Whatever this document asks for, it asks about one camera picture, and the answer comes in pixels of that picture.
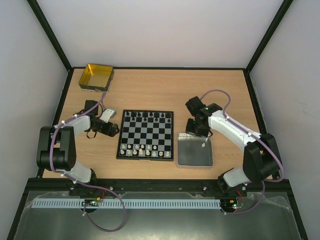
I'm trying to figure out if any grey tray of chess pieces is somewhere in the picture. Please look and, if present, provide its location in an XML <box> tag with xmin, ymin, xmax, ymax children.
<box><xmin>176</xmin><ymin>132</ymin><xmax>214</xmax><ymax>169</ymax></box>

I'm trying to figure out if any black and white chessboard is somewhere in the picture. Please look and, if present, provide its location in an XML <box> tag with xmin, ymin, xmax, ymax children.
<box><xmin>116</xmin><ymin>109</ymin><xmax>174</xmax><ymax>162</ymax></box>

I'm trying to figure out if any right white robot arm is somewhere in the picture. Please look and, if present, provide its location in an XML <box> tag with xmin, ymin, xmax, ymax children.
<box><xmin>185</xmin><ymin>96</ymin><xmax>284</xmax><ymax>196</ymax></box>

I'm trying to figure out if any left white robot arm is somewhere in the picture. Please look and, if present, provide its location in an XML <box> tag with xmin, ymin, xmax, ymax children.
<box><xmin>36</xmin><ymin>100</ymin><xmax>120</xmax><ymax>184</ymax></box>

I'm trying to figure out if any yellow square metal tin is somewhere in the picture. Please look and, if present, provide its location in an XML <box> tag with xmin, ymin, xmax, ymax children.
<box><xmin>78</xmin><ymin>63</ymin><xmax>115</xmax><ymax>92</ymax></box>

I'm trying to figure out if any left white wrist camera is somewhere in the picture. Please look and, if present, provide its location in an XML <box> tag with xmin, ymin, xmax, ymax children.
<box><xmin>99</xmin><ymin>108</ymin><xmax>117</xmax><ymax>123</ymax></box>

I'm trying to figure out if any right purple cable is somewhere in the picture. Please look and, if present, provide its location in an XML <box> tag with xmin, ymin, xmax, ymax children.
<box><xmin>200</xmin><ymin>89</ymin><xmax>286</xmax><ymax>216</ymax></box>

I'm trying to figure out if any purple cable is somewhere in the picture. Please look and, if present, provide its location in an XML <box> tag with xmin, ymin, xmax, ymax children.
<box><xmin>200</xmin><ymin>89</ymin><xmax>286</xmax><ymax>216</ymax></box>
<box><xmin>49</xmin><ymin>92</ymin><xmax>126</xmax><ymax>232</ymax></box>

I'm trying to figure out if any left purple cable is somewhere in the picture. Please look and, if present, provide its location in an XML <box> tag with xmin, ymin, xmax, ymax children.
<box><xmin>49</xmin><ymin>92</ymin><xmax>126</xmax><ymax>232</ymax></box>

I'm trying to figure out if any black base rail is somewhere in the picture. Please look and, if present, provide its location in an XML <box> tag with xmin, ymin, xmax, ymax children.
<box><xmin>68</xmin><ymin>177</ymin><xmax>248</xmax><ymax>197</ymax></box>

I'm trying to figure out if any light blue slotted cable duct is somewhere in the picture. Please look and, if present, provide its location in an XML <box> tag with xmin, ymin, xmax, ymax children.
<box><xmin>31</xmin><ymin>198</ymin><xmax>221</xmax><ymax>210</ymax></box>

